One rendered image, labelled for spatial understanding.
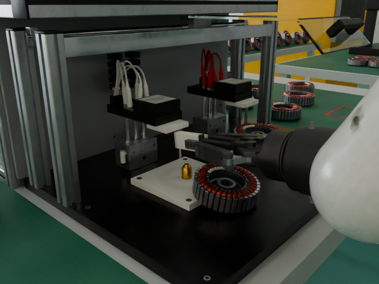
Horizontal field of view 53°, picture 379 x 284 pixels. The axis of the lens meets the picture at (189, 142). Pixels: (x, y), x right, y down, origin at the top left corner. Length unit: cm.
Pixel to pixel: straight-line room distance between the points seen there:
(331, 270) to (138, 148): 126
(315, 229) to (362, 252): 136
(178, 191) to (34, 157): 26
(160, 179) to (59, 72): 26
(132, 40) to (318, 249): 46
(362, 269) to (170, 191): 136
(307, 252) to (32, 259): 39
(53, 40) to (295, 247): 47
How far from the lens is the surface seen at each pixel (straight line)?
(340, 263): 190
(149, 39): 72
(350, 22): 82
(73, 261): 58
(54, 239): 64
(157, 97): 74
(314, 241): 63
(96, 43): 65
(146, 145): 79
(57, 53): 61
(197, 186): 62
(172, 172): 74
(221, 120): 97
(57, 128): 62
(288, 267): 57
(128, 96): 74
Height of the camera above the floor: 109
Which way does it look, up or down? 20 degrees down
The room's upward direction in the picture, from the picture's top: straight up
